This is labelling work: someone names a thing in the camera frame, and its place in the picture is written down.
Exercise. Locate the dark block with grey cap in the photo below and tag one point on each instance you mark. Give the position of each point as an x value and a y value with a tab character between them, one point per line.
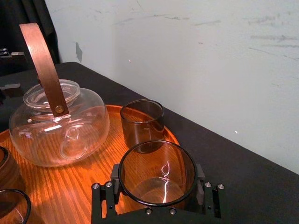
14	61
11	91

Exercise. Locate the round wooden tray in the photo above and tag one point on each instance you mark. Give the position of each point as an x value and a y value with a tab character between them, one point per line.
70	186

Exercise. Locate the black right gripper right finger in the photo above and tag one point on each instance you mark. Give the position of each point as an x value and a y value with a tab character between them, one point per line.
213	200

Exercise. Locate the dark brown wooden cup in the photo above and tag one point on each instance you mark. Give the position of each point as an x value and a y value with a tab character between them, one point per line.
8	170

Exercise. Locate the black tablecloth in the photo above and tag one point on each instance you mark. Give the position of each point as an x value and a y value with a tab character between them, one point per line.
233	182

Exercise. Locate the smoked drinking glass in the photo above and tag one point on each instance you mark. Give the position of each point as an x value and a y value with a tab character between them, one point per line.
140	126
163	172
14	207

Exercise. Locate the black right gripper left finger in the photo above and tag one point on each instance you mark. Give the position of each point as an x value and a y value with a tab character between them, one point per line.
106	198

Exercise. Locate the black curtain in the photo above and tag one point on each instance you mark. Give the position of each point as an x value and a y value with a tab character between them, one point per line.
21	11

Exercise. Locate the clear glass teapot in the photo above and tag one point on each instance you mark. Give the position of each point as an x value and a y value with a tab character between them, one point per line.
46	140

